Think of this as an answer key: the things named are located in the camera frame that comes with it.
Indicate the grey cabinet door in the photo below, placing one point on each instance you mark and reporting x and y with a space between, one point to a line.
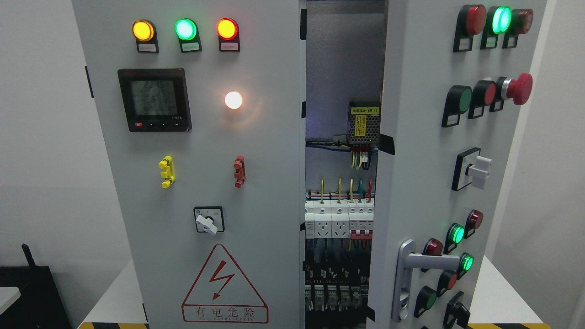
263 217
443 58

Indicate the red test terminal block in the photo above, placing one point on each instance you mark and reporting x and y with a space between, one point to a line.
240 171

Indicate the white socket breaker row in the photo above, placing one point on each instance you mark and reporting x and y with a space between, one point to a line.
339 219

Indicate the metal mesh power supply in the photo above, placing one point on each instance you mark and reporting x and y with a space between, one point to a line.
363 122

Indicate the white glowing indicator light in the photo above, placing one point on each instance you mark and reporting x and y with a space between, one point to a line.
233 100

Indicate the yellow test terminal block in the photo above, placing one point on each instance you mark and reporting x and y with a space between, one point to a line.
167 171

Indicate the red electric hazard sticker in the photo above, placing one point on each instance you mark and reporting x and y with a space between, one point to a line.
222 293

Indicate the red indicator light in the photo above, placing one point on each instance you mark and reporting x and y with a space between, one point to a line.
228 35

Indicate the black digital power meter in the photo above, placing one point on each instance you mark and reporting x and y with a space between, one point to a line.
155 100

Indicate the green indicator light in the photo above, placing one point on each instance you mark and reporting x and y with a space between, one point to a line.
188 35

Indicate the yellow indicator light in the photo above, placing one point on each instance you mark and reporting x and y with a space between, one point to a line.
146 37

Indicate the red emergency stop button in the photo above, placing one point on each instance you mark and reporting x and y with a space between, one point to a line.
519 89

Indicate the black box with antenna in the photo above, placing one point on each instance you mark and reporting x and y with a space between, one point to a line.
39 305

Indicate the silver door handle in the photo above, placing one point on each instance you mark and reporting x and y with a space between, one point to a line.
407 260

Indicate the white knob selector switch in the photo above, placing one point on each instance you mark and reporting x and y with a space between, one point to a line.
470 169

